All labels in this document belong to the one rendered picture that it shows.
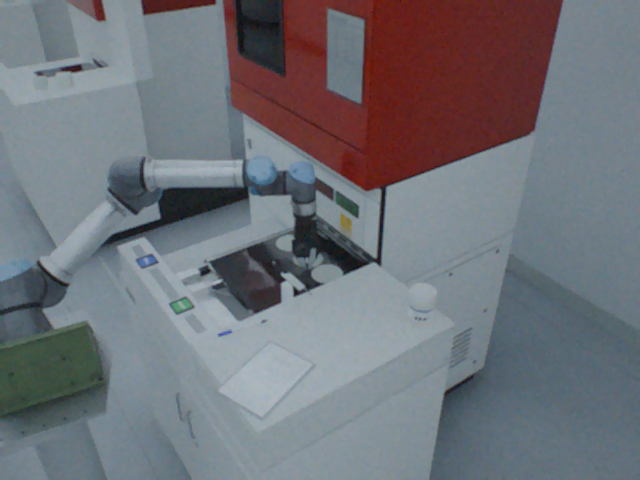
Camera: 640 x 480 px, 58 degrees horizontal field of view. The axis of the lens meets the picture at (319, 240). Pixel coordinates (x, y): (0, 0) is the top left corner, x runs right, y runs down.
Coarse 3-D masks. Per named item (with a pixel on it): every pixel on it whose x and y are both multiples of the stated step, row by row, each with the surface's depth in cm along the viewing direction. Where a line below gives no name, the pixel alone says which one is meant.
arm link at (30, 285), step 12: (0, 264) 154; (12, 264) 155; (24, 264) 157; (0, 276) 153; (12, 276) 154; (24, 276) 156; (36, 276) 161; (0, 288) 152; (12, 288) 153; (24, 288) 155; (36, 288) 159; (0, 300) 152; (12, 300) 152; (24, 300) 154; (36, 300) 157
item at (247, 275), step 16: (272, 240) 203; (224, 256) 195; (240, 256) 195; (256, 256) 195; (272, 256) 195; (288, 256) 195; (224, 272) 187; (240, 272) 187; (256, 272) 187; (272, 272) 187; (304, 272) 187; (240, 288) 181; (256, 288) 181; (272, 288) 181; (256, 304) 174; (272, 304) 174
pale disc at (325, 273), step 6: (312, 270) 188; (318, 270) 188; (324, 270) 188; (330, 270) 188; (336, 270) 188; (312, 276) 186; (318, 276) 186; (324, 276) 186; (330, 276) 186; (336, 276) 186; (324, 282) 183
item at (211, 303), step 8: (200, 280) 187; (200, 296) 180; (208, 296) 180; (216, 296) 180; (200, 304) 177; (208, 304) 177; (216, 304) 177; (208, 312) 174; (216, 312) 174; (224, 312) 174; (216, 320) 171; (224, 320) 171; (232, 320) 171
